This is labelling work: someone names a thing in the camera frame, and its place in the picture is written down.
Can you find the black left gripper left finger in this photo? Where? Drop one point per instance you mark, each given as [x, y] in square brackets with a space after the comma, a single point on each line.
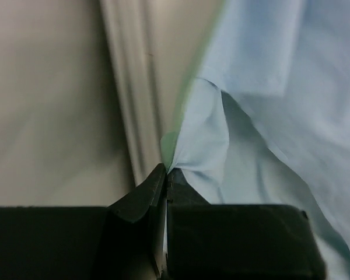
[120, 241]

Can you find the light blue pillowcase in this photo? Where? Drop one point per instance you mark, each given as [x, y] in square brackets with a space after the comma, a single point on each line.
[266, 117]

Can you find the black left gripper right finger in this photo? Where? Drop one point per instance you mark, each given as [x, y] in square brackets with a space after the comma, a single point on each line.
[242, 241]

